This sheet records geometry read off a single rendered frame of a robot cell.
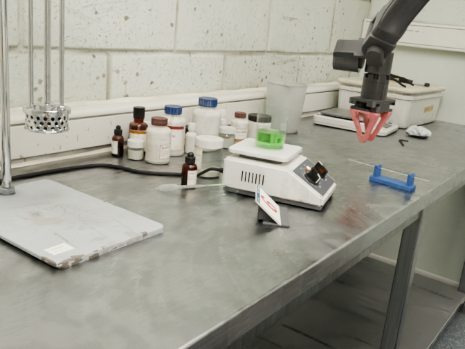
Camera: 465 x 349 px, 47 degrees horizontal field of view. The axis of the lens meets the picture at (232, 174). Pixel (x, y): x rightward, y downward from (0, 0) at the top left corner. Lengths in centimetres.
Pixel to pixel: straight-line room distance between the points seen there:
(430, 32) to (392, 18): 125
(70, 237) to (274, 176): 40
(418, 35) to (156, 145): 145
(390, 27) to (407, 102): 91
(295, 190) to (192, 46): 65
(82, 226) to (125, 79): 60
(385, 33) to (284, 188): 37
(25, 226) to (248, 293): 34
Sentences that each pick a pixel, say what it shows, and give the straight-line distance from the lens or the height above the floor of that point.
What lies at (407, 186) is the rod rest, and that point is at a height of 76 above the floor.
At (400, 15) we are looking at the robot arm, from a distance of 111.
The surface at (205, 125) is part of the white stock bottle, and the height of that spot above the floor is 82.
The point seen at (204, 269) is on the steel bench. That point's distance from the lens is 73.
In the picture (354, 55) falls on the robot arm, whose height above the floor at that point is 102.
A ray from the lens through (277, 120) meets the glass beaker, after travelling 103.
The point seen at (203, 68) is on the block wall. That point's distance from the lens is 156.
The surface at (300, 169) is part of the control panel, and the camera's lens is 103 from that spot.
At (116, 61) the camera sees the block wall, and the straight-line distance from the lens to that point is 132.
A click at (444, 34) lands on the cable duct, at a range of 235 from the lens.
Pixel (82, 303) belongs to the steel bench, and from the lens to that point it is 65.
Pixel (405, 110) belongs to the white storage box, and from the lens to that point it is 203.
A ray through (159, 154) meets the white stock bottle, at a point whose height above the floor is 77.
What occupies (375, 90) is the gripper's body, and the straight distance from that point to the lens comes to 123.
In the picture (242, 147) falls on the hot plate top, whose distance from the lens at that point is 104.
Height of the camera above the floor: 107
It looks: 16 degrees down
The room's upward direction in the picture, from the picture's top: 6 degrees clockwise
